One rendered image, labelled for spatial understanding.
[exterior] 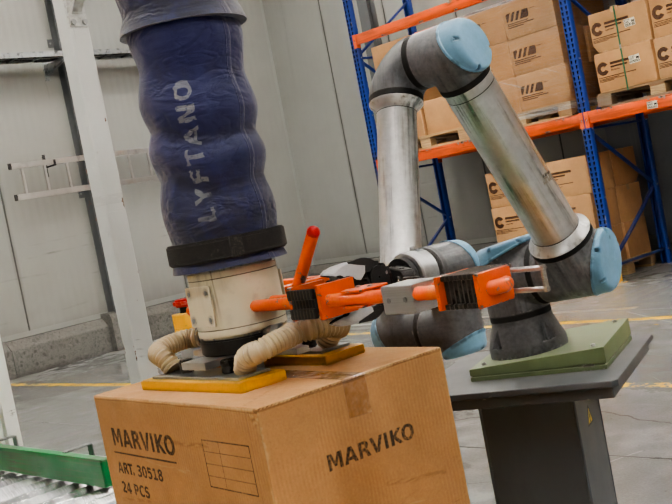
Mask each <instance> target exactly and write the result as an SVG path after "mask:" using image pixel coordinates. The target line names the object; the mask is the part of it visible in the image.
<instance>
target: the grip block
mask: <svg viewBox="0 0 672 504"><path fill-rule="evenodd" d="M351 288H355V284H354V279H353V277H352V276H349V277H345V278H342V279H336V280H327V281H326V283H325V281H324V279H320V280H317V281H313V282H309V283H305V284H301V285H297V286H294V287H290V288H287V289H286V290H287V292H286V294H287V299H288V301H289V305H290V315H291V320H293V322H296V321H300V320H309V319H318V318H319V315H320V318H321V320H326V319H330V318H333V317H336V316H340V315H343V314H346V313H350V312H353V311H356V310H359V308H357V309H343V307H345V306H336V307H328V306H327V305H326V304H325V296H326V295H327V294H332V293H340V292H341V291H344V290H345V289H351Z"/></svg>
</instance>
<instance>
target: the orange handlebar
mask: <svg viewBox="0 0 672 504"><path fill-rule="evenodd" d="M293 279H294V278H289V279H283V282H284V288H285V293H286V292H287V290H286V289H287V288H290V287H291V286H292V283H293ZM320 279H324V281H325V283H326V281H327V280H330V279H329V278H327V277H320V275H318V276H308V277H307V280H306V283H309V282H313V281H317V280H320ZM387 284H388V283H387V282H384V283H373V284H365V285H362V286H361V285H357V286H355V288H351V289H345V290H344V291H341V292H340V293H332V294H327V295H326V296H325V304H326V305H327V306H328V307H336V306H345V307H343V309H357V308H366V307H369V306H371V307H373V306H376V304H381V303H383V299H382V298H383V297H382V294H381V287H383V286H384V285H387ZM513 286H514V280H513V279H512V278H511V277H510V276H503V277H501V278H498V279H493V280H489V281H488V282H487V284H486V291H487V293H488V294H489V295H491V296H492V295H498V294H502V293H505V292H508V291H510V290H511V289H512V288H513ZM412 296H413V297H414V299H415V300H417V301H425V300H437V297H436V292H435V286H434V282H433V283H432V285H429V286H418V287H415V288H414V290H413V294H412ZM281 297H284V298H281ZM270 298H272V299H260V300H253V301H252V302H251V304H250V308H251V310H252V311H254V312H262V311H277V310H290V305H289V301H288V299H287V294H282V295H272V296H270Z"/></svg>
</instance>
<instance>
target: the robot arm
mask: <svg viewBox="0 0 672 504"><path fill-rule="evenodd" d="M489 45H490V43H489V41H488V38H487V37H486V35H485V33H484V32H483V30H482V29H481V28H480V27H479V26H478V25H477V24H476V23H475V22H473V21H471V20H470V19H465V18H456V19H453V20H450V21H444V22H442V23H440V24H439V25H437V26H434V27H432V28H429V29H426V30H424V31H421V32H419V33H416V34H414V35H411V36H407V37H405V38H403V39H401V40H400V41H398V42H397V43H396V44H395V45H394V46H393V47H392V48H391V49H390V50H389V51H388V52H387V53H386V55H385V56H384V58H383V59H382V61H381V62H380V64H379V66H378V68H377V69H376V72H375V74H374V76H373V79H372V82H371V86H370V91H369V108H370V109H371V110H372V111H373V112H374V113H375V114H376V115H377V155H378V194H379V233H380V263H378V261H374V260H372V259H369V258H357V259H354V260H352V261H349V262H346V263H341V264H338V265H335V266H332V267H329V268H327V269H326V270H323V272H322V273H321V274H320V277H327V278H331V277H337V278H340V279H342V278H345V277H349V276H352V277H353V279H354V284H355V286H357V285H361V286H362V285H365V284H373V283H384V282H387V283H388V284H387V285H390V284H393V283H397V282H400V281H402V278H403V277H411V276H420V278H430V277H438V276H439V275H440V274H448V273H452V272H455V271H459V270H462V269H466V268H472V267H475V266H484V265H494V264H504V263H511V268H513V267H524V266H535V265H542V264H545V265H546V266H547V269H546V273H547V278H548V284H549V286H550V288H551V290H550V291H549V292H532V293H517V296H516V297H515V298H514V299H511V300H508V301H505V302H502V303H499V304H496V305H493V306H490V307H487V310H488V314H489V318H490V322H491V326H492V329H491V339H490V349H489V350H490V355H491V359H492V360H498V361H502V360H513V359H519V358H525V357H530V356H534V355H538V354H541V353H545V352H548V351H551V350H554V349H557V348H559V347H561V346H563V345H565V344H566V343H568V337H567V333H566V331H565V330H564V328H563V327H562V325H561V324H560V322H559V321H558V319H557V318H556V317H555V315H554V314H553V312H552V308H551V305H550V303H552V302H558V301H564V300H571V299H577V298H583V297H589V296H598V295H600V294H604V293H608V292H611V291H613V290H614V289H615V288H616V287H617V285H618V283H619V281H620V277H621V270H622V259H621V252H620V247H619V243H618V241H617V239H616V236H615V234H614V233H613V232H612V230H610V229H609V228H606V227H599V228H597V229H594V228H593V226H592V225H591V223H590V221H589V220H588V218H587V217H586V216H585V215H583V214H579V213H574V211H573V210H572V208H571V206H570V205H569V203H568V201H567V199H566V198H565V196H564V194H563V193H562V191H561V189H560V188H559V186H558V184H557V182H556V181H555V179H554V177H553V176H552V174H551V172H550V170H549V169H548V167H547V165H546V164H545V162H544V160H543V159H542V157H541V155H540V153H539V152H538V150H537V148H536V147H535V145H534V143H533V141H532V140H531V138H530V136H529V135H528V133H527V131H526V130H525V128H524V126H523V124H522V123H521V121H520V119H519V118H518V116H517V114H516V112H515V111H514V109H513V107H512V106H511V104H510V102H509V101H508V99H507V97H506V95H505V94H504V92H503V90H502V89H501V87H500V85H499V83H498V82H497V80H496V78H495V77H494V75H493V73H492V72H491V67H490V63H491V60H492V51H491V48H490V47H489ZM432 87H437V89H438V91H439V92H440V94H441V95H442V97H443V98H445V99H446V101H447V103H448V104H449V106H450V107H451V109H452V111H453V112H454V114H455V115H456V117H457V119H458V120H459V122H460V124H461V125H462V127H463V128H464V130H465V132H466V133H467V135H468V136H469V138H470V140H471V141H472V143H473V145H474V146H475V148H476V149H477V151H478V153H479V154H480V156H481V157H482V159H483V161H484V162H485V164H486V166H487V167H488V169H489V170H490V172H491V174H492V175H493V177H494V178H495V180H496V182H497V183H498V185H499V187H500V188H501V190H502V191H503V193H504V195H505V196H506V198H507V199H508V201H509V203H510V204H511V206H512V208H513V209H514V211H515V212H516V214H517V216H518V217H519V219H520V220H521V222H522V224H523V225H524V227H525V229H526V230H527V232H528V233H529V234H526V235H523V236H519V237H516V238H513V239H510V240H507V241H504V242H501V243H498V244H495V245H492V246H489V247H487V248H484V249H481V250H479V251H478V252H477V253H476V252H475V250H474V249H473V248H472V247H471V246H470V245H469V244H468V243H466V242H464V241H461V240H445V241H441V242H439V243H437V244H433V245H429V246H425V247H422V242H421V214H420V186H419V158H418V130H417V112H418V111H419V110H420V109H421V108H422V107H423V105H424V100H423V97H424V93H425V91H426V90H427V89H429V88H432ZM511 278H512V279H513V280H514V286H513V288H524V287H537V286H543V283H542V278H541V272H540V271H531V272H520V273H511ZM372 320H373V321H372ZM368 321H372V324H371V328H370V335H371V340H372V343H373V345H374V347H440V348H441V353H442V357H443V359H444V360H449V359H455V358H459V357H462V356H466V355H469V354H472V353H475V352H477V351H480V350H482V349H484V348H485V347H486V345H487V339H486V333H485V331H486V328H484V324H483V320H482V316H481V311H480V309H479V308H478V309H460V310H445V311H439V307H435V308H432V309H429V310H426V311H423V312H419V313H415V314H396V315H386V314H385V310H384V305H383V303H381V304H376V306H373V307H371V306H369V307H366V308H359V310H356V311H353V312H350V313H346V314H343V315H340V316H336V317H335V318H333V319H332V321H331V322H330V323H329V324H330V325H331V326H348V325H353V324H358V323H363V322H368Z"/></svg>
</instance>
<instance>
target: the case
mask: <svg viewBox="0 0 672 504"><path fill-rule="evenodd" d="M364 348H365V352H364V353H362V354H359V355H356V356H353V357H350V358H347V359H344V360H341V361H338V362H335V363H332V364H329V365H265V368H270V369H284V370H285V371H286V376H287V378H286V379H285V380H282V381H279V382H276V383H273V384H270V385H267V386H264V387H261V388H258V389H255V390H252V391H249V392H246V393H243V394H235V393H207V392H180V391H153V390H143V389H142V385H141V382H138V383H134V384H131V385H128V386H124V387H121V388H117V389H114V390H111V391H107V392H104V393H100V394H97V395H95V396H94V400H95V404H96V409H97V414H98V419H99V424H100V428H101V433H102V438H103V443H104V447H105V452H106V457H107V462H108V466H109V471H110V476H111V481H112V485H113V490H114V495H115V500H116V504H470V499H469V494H468V488H467V483H466V478H465V473H464V467H463V462H462V457H461V452H460V447H459V441H458V436H457V431H456V426H455V421H454V415H453V410H452V405H451V400H450V395H449V389H448V384H447V379H446V374H445V369H444V363H443V358H442V353H441V348H440V347H364Z"/></svg>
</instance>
